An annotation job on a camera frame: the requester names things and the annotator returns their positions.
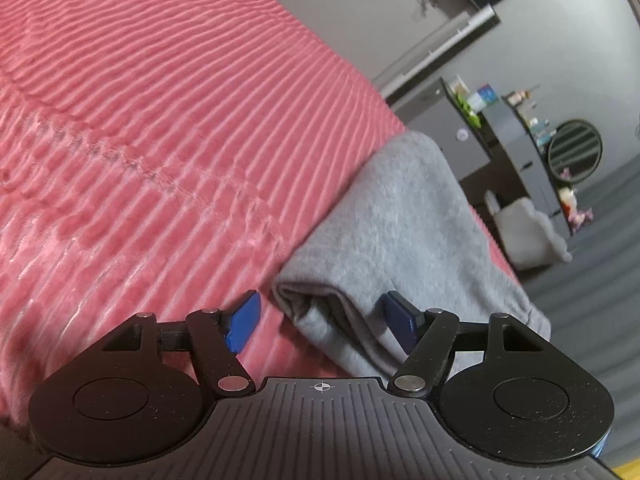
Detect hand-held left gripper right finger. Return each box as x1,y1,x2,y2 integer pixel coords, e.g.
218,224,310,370
379,291,547,401

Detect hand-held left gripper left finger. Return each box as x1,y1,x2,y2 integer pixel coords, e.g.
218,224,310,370
102,291,262,399

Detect grey pants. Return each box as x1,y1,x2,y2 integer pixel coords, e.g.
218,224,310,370
272,131,552,378

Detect grey cloud-shaped chair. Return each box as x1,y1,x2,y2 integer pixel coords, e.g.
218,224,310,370
492,197,574,272

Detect grey cabinet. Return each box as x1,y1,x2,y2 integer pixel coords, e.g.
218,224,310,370
394,79,494,182

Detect dark grey dresser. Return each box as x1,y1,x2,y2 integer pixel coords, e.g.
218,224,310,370
479,102,577,237

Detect green plant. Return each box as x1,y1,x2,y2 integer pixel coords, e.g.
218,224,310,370
452,91,485,128

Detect pink ribbed blanket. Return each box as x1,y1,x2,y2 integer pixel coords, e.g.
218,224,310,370
0,0,532,441

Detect round black-framed mirror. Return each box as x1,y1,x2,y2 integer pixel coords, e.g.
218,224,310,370
548,119,604,181

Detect small cosmetic bottles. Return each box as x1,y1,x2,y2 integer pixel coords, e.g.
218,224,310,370
502,89,539,122

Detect white wall shelf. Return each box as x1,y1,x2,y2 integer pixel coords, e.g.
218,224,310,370
372,5,501,97

